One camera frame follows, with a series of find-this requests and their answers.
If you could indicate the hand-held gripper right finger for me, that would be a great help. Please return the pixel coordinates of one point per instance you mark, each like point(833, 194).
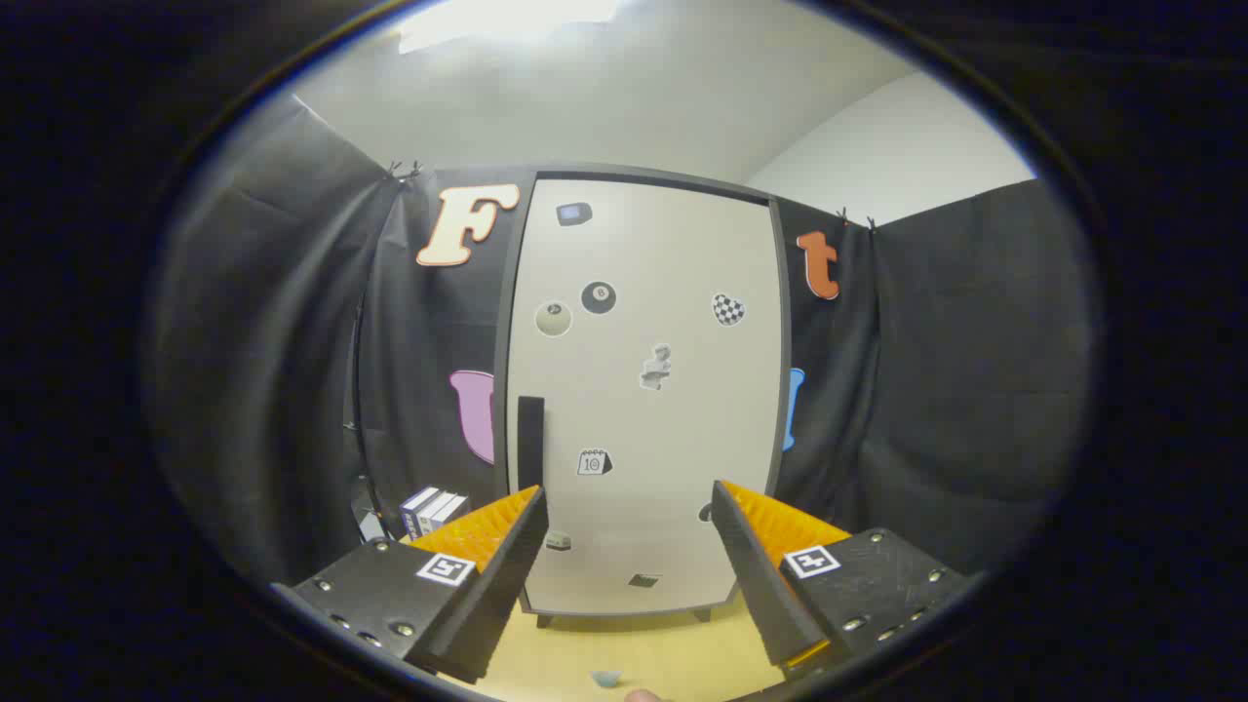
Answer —
point(760, 585)

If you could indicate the white spine book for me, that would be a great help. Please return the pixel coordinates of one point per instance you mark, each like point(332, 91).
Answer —
point(436, 505)

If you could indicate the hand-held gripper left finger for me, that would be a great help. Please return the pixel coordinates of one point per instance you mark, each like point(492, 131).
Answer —
point(492, 595)

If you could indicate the grey cabinet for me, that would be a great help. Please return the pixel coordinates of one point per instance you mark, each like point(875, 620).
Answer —
point(503, 331)

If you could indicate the white blue cosmetic tube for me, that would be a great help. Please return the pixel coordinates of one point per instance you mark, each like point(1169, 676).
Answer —
point(606, 678)

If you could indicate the blue spine book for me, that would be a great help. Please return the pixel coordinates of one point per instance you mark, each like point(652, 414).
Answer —
point(414, 507)

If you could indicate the black backdrop cloth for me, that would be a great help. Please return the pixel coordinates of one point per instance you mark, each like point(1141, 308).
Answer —
point(273, 341)

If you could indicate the thin black stand pole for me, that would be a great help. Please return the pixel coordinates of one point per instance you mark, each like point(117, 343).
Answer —
point(359, 390)

